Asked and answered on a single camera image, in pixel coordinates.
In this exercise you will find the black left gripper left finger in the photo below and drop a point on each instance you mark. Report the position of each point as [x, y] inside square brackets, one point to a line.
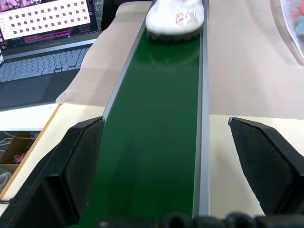
[54, 180]

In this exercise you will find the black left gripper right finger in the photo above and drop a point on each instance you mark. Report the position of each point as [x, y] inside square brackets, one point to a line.
[268, 166]

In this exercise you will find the brown cardboard box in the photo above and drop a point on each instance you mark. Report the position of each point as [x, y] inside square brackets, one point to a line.
[16, 152]

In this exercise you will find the green conveyor belt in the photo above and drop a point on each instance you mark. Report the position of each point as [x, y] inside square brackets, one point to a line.
[152, 133]

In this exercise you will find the beige cloth table cover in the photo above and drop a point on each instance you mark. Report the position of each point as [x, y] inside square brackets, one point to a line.
[240, 59]

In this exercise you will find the grey open laptop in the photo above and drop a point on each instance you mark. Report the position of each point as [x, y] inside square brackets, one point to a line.
[40, 50]

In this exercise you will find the white sneaker with pink print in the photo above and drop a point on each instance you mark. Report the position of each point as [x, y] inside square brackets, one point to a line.
[175, 19]

